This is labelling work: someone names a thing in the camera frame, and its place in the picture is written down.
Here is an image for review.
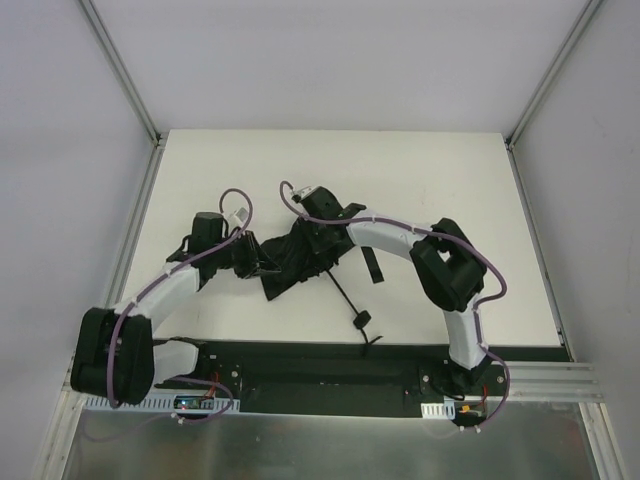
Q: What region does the circuit board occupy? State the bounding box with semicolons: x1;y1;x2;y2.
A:
456;403;487;417
173;395;215;411

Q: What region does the right circuit board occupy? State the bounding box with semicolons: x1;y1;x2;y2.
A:
456;403;487;417

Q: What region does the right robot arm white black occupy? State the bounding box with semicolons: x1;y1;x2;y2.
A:
291;187;490;399

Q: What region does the right white cable duct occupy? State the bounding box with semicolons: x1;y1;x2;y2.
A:
420;403;461;420

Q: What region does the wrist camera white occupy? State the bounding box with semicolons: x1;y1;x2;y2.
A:
291;186;316;204
228;207;250;229

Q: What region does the left circuit board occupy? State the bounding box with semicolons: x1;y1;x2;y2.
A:
173;395;215;411

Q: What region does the white cable duct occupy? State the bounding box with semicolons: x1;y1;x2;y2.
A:
420;403;461;420
117;393;240;415

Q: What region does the left aluminium frame post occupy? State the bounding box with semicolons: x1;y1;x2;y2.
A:
75;0;162;146

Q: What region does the left white cable duct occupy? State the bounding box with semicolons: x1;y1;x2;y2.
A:
117;393;240;415

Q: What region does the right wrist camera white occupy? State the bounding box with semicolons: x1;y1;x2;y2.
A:
291;186;316;204

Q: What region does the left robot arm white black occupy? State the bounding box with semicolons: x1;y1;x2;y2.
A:
70;209;281;408

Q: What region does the black folding umbrella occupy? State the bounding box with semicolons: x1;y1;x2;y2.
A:
261;219;384;356

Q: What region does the aluminium cross rail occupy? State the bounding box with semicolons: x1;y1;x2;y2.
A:
510;362;604;403

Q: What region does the right aluminium frame post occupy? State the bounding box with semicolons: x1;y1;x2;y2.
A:
505;0;606;151

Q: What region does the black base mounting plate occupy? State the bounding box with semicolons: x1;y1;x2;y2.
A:
160;340;569;418

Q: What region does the aluminium frame post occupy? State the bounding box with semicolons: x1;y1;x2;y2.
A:
75;0;162;146
505;0;606;151

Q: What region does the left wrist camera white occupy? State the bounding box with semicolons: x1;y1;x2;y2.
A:
228;207;250;229

